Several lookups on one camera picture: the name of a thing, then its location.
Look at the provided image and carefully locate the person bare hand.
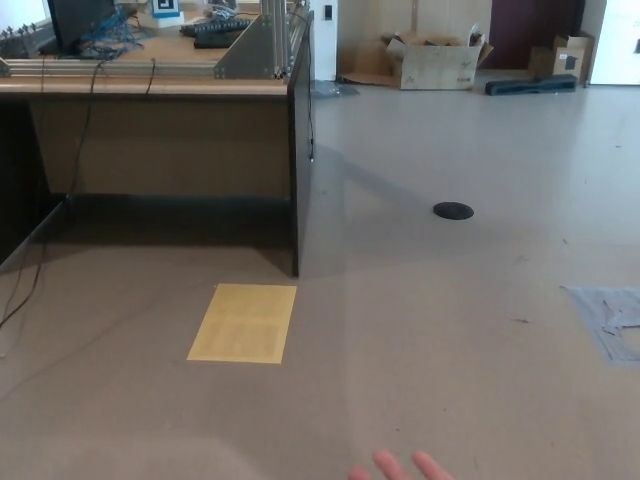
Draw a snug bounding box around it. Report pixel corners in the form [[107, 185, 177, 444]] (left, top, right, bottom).
[[347, 448, 454, 480]]

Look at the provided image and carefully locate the yellow paper sheet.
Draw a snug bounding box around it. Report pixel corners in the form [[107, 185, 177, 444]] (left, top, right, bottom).
[[186, 283, 298, 365]]

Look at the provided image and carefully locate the grey tape patch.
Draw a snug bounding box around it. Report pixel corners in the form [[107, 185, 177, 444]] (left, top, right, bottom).
[[560, 284, 640, 365]]

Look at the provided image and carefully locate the black round floor cover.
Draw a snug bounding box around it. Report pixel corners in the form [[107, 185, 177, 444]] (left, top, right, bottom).
[[432, 201, 475, 220]]

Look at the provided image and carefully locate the large open cardboard box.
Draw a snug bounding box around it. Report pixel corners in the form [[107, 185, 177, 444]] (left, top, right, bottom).
[[382, 22, 495, 91]]

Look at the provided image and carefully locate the flat cardboard sheet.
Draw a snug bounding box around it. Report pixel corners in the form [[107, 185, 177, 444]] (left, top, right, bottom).
[[337, 38, 404, 86]]

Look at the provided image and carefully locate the wooden desk with dark sides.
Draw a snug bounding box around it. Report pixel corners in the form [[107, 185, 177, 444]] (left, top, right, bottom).
[[0, 9, 316, 278]]

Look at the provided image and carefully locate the long black foam piece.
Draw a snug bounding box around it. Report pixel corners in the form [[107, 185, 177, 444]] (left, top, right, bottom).
[[484, 73, 578, 96]]

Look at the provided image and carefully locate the small cardboard box with label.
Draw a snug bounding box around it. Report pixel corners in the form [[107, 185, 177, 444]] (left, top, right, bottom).
[[528, 32, 596, 84]]

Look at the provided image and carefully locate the dark maroon door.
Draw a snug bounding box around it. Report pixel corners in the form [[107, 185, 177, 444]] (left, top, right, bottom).
[[488, 0, 584, 70]]

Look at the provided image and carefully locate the black keyboard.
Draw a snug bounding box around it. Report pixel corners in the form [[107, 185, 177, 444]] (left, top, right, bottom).
[[179, 17, 253, 50]]

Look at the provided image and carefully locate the white cabinet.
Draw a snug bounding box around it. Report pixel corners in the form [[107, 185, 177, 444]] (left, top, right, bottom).
[[588, 0, 640, 86]]

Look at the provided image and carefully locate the white box with fiducial marker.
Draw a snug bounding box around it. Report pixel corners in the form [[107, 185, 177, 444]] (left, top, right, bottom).
[[148, 0, 182, 27]]

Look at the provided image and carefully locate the black monitor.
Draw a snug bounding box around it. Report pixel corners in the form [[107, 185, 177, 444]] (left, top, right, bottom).
[[47, 0, 119, 51]]

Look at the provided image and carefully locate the thin black cable with plug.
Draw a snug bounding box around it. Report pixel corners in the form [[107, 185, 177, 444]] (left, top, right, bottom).
[[289, 9, 316, 164]]

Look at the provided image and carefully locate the aluminium profile frame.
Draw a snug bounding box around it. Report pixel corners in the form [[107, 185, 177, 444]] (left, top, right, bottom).
[[0, 0, 311, 81]]

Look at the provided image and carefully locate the long black hanging cable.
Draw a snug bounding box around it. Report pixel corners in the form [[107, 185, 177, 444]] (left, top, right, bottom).
[[0, 58, 107, 329]]

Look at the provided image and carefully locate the blue cable bundle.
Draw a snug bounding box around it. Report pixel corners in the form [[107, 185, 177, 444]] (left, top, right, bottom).
[[77, 7, 149, 59]]

